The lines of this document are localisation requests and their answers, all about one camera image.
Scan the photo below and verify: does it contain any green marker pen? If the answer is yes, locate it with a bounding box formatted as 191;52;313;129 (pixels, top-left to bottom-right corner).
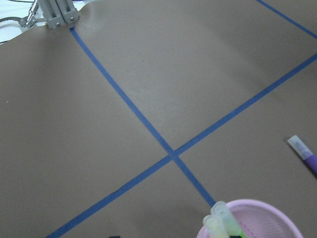
211;201;246;238

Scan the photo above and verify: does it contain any purple marker pen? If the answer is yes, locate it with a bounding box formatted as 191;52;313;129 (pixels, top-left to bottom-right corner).
287;135;317;177

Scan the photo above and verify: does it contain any aluminium frame post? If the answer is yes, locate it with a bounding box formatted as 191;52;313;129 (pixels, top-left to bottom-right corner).
38;0;80;29

